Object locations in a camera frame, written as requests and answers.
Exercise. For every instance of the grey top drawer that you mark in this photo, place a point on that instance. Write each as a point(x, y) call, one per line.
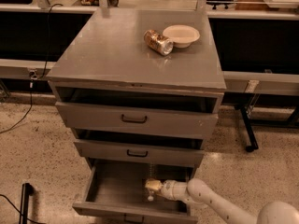
point(121, 119)

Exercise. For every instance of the black stand leg with caster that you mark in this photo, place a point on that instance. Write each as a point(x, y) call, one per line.
point(253, 142)

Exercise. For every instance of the white paper bowl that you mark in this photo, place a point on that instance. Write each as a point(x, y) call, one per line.
point(181, 35)

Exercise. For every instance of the grey bottom drawer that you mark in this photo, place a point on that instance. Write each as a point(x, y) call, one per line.
point(116, 189)

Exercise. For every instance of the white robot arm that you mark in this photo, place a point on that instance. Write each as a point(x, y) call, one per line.
point(197, 191)

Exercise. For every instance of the black floor post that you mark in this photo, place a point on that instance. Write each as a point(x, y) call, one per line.
point(27, 191)

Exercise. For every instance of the clear plastic water bottle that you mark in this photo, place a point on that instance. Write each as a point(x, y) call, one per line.
point(151, 178)

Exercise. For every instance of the brown soda can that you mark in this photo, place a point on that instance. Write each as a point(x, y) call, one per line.
point(158, 42)

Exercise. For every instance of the grey drawer cabinet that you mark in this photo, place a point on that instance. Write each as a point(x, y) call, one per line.
point(109, 63)

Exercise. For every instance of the grey drawer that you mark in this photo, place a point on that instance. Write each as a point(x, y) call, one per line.
point(112, 151)
point(116, 189)
point(121, 119)

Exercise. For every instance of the grey middle drawer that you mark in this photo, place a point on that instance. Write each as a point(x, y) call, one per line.
point(112, 151)

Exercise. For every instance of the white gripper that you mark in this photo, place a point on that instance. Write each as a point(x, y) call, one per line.
point(166, 188)

